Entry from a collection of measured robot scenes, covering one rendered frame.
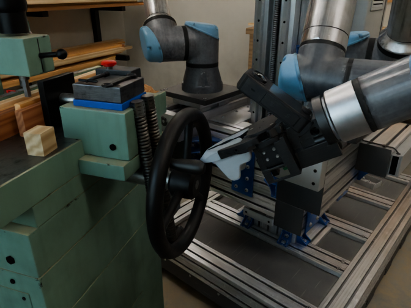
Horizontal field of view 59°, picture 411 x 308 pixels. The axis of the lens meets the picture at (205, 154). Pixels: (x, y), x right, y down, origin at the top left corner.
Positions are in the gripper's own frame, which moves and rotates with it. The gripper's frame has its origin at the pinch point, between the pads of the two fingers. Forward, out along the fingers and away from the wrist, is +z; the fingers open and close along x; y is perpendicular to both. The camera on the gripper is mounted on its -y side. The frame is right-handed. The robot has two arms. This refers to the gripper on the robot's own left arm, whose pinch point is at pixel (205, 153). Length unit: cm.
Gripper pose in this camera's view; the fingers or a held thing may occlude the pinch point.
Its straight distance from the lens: 58.9
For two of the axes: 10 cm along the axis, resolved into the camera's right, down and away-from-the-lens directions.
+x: 3.2, -4.0, 8.6
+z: -8.2, 3.4, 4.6
